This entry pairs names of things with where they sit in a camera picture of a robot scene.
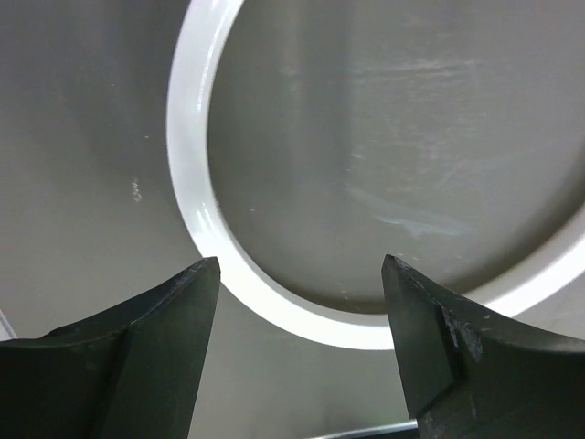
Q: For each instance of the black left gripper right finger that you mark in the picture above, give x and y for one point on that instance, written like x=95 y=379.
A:
x=469 y=372

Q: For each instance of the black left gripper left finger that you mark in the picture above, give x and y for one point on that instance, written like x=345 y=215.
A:
x=130 y=371

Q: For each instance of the aluminium frame rail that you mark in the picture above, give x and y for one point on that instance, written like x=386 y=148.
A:
x=406 y=430

